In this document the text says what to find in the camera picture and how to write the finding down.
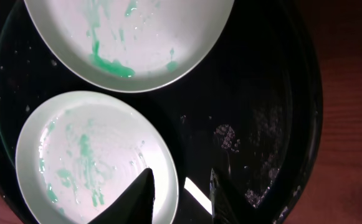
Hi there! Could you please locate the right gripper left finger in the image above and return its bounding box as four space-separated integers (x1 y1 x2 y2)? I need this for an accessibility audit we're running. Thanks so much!
89 168 155 224

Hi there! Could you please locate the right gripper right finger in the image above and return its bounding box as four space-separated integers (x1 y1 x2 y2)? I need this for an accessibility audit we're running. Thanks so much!
210 168 259 224

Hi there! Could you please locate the pale green plate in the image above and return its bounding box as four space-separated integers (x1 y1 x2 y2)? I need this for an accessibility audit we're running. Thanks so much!
15 91 179 223
25 0 234 93

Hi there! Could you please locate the round black tray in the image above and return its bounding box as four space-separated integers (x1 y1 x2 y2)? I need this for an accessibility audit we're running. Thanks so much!
0 1 323 223

